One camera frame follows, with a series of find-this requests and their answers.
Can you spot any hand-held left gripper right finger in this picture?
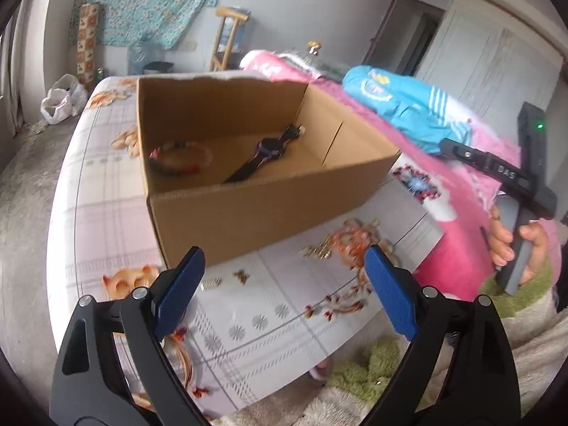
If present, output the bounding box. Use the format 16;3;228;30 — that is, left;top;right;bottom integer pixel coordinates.
364;244;523;426

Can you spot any pink floral blanket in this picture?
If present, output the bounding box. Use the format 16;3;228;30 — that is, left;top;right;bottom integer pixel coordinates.
240;50;555;302

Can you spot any multicolour bead bracelet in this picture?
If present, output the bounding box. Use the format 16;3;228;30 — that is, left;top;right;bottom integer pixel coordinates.
148;140;214;177

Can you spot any gold chain with silver charm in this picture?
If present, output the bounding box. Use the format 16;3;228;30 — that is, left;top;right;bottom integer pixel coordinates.
298;242;332;259

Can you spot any white wardrobe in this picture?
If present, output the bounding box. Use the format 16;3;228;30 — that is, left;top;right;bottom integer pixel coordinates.
415;0;565;127

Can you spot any grey floral lace pillow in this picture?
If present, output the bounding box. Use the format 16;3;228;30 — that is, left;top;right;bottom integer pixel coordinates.
282;51;352;83

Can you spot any blue water jug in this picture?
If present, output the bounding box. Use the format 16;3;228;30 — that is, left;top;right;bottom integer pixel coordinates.
225;9;250;53

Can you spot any dark blue wrist watch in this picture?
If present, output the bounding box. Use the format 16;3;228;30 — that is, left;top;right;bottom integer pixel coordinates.
221;125;308;185

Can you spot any person's right hand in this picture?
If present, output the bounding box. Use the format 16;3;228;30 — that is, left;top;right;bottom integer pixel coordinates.
488;204;555;285

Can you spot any person's right forearm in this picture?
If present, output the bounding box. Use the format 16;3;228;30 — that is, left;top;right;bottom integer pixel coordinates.
477;253;568;411

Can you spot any brown door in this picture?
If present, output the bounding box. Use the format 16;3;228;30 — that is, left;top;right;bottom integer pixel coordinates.
361;0;408;66

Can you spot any floral plaid bed sheet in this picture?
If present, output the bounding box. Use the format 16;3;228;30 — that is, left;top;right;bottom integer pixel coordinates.
47;75;445;413

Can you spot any cardboard box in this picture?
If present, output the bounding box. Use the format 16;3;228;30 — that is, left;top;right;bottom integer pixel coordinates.
137;75;403;268

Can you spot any wooden crutch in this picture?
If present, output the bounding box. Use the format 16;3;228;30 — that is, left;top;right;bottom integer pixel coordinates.
210;6;252;72

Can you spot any fuzzy cream and green robe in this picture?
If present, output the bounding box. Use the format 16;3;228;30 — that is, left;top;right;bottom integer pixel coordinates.
212;337;450;426

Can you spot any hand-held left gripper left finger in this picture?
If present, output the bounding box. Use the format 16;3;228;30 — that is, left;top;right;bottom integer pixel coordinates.
50;245;210;426

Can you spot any teal floral wall cloth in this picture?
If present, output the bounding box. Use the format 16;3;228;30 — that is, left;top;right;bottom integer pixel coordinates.
70;0;230;51

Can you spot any white plastic bag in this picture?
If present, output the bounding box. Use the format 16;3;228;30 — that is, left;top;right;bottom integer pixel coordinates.
41;73;89;125

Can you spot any checkered floral rolled mat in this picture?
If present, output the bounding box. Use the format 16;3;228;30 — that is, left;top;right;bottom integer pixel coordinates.
75;4;104;86

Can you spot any clear empty water jug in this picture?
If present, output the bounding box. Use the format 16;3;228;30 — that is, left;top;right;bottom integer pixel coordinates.
129;38;163;74

